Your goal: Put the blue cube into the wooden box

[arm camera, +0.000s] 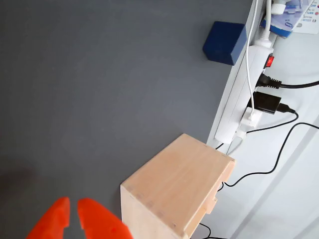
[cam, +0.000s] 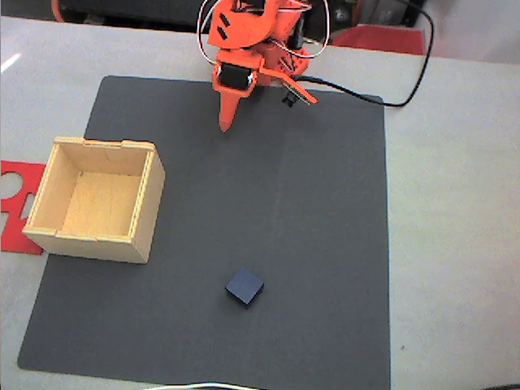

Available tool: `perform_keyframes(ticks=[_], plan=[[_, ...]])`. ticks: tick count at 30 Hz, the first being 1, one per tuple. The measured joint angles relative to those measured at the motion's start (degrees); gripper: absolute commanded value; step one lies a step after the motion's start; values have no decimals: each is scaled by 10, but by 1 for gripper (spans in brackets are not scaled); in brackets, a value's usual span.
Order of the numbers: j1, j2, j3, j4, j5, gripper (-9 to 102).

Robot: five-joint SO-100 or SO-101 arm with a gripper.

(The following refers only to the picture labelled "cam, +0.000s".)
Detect blue cube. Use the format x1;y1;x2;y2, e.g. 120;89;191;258
224;266;266;310

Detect wooden box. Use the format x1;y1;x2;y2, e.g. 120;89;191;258
22;136;167;265

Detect dark grey mat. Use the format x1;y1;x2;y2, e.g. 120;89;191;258
16;75;392;390

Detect red flat object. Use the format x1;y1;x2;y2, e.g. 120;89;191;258
332;24;426;56

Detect red stencil sheet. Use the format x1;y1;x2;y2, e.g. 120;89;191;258
0;160;46;256

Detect white servo cable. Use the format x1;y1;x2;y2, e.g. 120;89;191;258
196;0;332;66

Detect orange gripper camera mount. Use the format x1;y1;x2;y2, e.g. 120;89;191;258
259;67;319;108

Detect black camera cable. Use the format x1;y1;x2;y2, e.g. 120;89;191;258
291;0;436;109

